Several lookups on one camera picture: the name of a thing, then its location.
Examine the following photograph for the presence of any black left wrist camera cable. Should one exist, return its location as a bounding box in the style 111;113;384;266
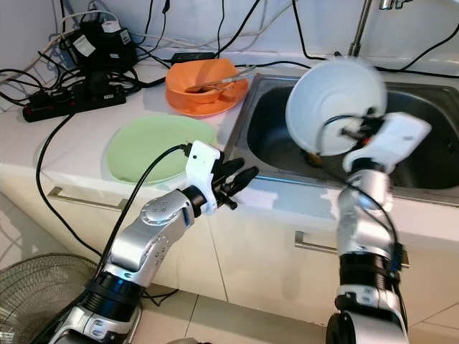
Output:
97;143;191;280

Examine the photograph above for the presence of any metal drawer handle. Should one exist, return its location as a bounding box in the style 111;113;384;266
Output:
47;186;115;212
294;231;410;269

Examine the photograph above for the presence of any light green plate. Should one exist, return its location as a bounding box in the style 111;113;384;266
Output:
105;115;217;186

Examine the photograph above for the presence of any chrome faucet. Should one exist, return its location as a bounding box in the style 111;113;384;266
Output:
333;0;420;58

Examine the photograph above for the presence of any black power strip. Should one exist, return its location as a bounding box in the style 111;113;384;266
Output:
23;87;126;123

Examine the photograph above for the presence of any black power brick with labels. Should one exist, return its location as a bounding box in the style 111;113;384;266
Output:
68;21;137;72

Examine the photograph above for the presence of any white bowl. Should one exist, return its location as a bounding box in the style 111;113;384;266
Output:
285;59;388;157

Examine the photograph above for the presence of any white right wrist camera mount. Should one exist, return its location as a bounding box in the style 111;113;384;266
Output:
343;113;432;173

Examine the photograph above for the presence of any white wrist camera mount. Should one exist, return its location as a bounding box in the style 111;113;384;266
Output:
343;113;432;173
185;141;222;216

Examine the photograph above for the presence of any orange plate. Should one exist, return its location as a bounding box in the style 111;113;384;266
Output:
167;79;248;118

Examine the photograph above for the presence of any white kitchen cabinet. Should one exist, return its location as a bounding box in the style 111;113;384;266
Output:
0;172;459;344

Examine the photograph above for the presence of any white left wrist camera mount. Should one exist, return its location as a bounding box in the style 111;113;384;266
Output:
185;141;222;216

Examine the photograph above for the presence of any black power strip cable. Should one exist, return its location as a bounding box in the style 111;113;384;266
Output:
36;113;108;259

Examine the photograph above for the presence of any stainless steel sink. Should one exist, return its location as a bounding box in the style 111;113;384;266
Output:
226;72;459;209

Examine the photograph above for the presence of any small flat black adapter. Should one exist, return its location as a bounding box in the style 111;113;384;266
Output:
171;52;216;62

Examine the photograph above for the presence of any grey floor fan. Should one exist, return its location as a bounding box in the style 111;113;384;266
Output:
0;252;108;344

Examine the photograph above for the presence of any orange bowl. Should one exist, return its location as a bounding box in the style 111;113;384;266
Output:
165;59;239;105

